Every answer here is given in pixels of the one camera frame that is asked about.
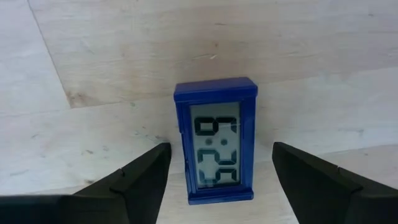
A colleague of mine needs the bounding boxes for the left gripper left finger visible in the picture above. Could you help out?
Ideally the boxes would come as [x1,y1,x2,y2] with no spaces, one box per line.
[0,142,172,224]

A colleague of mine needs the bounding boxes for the blue digital clock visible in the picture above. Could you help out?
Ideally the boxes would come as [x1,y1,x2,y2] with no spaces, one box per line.
[173,77,259,206]

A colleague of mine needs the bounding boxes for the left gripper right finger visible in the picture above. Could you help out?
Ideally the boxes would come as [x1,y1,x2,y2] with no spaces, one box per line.
[272,141,398,224]

